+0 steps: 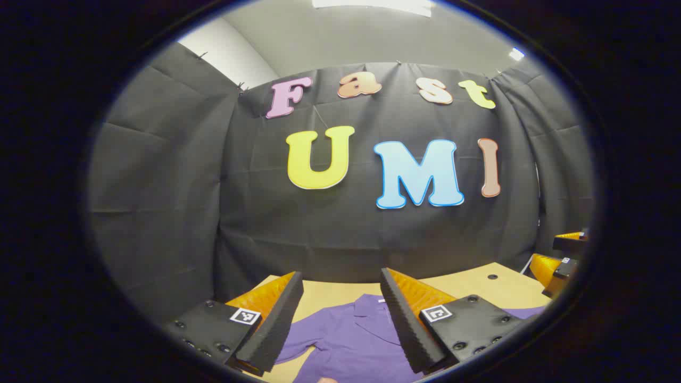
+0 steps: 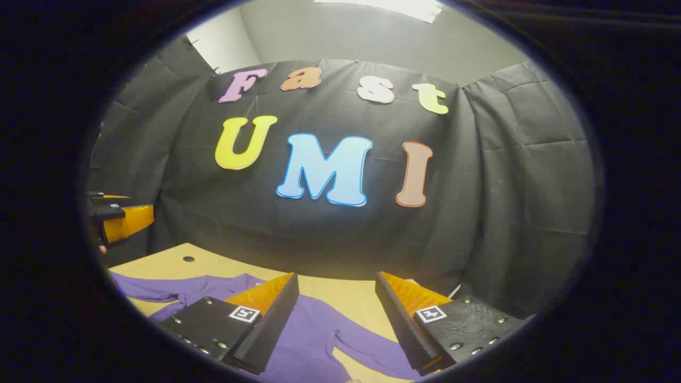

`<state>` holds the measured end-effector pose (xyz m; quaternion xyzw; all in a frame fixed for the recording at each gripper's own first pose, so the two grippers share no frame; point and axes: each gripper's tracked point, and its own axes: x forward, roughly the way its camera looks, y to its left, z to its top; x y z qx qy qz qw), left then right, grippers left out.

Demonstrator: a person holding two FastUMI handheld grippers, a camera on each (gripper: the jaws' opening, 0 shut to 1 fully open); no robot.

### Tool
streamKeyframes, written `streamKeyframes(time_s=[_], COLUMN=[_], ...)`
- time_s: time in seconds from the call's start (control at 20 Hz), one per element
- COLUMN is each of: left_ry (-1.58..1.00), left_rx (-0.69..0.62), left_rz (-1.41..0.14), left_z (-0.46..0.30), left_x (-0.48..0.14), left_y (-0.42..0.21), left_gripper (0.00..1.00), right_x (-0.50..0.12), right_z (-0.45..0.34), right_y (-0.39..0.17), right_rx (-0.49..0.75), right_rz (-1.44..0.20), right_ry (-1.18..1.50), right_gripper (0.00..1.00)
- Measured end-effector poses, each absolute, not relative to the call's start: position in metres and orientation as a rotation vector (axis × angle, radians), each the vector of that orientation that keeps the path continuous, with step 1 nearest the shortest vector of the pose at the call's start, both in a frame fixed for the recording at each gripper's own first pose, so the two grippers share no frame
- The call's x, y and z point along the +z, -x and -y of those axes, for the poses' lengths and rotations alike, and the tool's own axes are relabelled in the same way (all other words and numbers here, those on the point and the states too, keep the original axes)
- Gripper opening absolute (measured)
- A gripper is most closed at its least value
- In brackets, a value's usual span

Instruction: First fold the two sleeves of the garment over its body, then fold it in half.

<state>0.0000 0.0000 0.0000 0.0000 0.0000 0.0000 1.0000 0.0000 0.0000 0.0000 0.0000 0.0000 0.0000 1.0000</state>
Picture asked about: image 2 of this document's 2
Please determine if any black backdrop cloth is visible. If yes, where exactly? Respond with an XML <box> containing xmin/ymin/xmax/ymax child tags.
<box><xmin>88</xmin><ymin>35</ymin><xmax>595</xmax><ymax>320</ymax></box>

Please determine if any purple button shirt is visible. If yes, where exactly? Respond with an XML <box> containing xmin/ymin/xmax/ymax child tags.
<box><xmin>109</xmin><ymin>272</ymin><xmax>426</xmax><ymax>383</ymax></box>

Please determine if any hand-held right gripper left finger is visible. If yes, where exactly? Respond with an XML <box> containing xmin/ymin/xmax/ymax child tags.
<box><xmin>159</xmin><ymin>272</ymin><xmax>300</xmax><ymax>376</ymax></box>

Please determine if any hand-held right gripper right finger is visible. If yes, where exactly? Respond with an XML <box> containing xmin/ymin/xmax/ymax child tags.
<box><xmin>375</xmin><ymin>271</ymin><xmax>525</xmax><ymax>376</ymax></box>

